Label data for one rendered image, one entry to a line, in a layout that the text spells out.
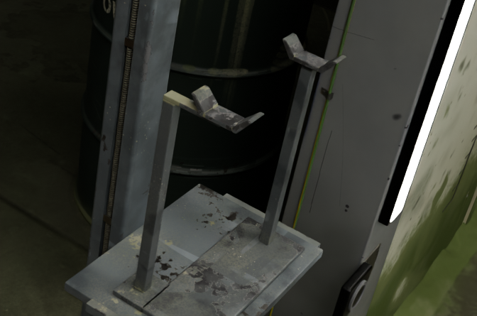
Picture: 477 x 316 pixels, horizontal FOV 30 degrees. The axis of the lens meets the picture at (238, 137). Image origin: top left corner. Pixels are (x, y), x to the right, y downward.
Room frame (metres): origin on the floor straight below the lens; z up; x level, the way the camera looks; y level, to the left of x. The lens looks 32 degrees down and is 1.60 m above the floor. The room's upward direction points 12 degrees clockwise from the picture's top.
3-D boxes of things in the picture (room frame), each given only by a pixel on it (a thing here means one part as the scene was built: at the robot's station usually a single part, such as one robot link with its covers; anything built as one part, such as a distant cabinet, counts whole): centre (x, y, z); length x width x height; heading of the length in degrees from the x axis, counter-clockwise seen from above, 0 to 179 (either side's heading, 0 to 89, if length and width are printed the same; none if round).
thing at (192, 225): (0.94, 0.01, 0.78); 0.31 x 0.23 x 0.01; 154
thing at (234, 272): (0.93, -0.01, 0.95); 0.26 x 0.15 x 0.32; 154
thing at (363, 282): (1.27, -0.27, 0.51); 0.10 x 0.02 x 0.09; 154
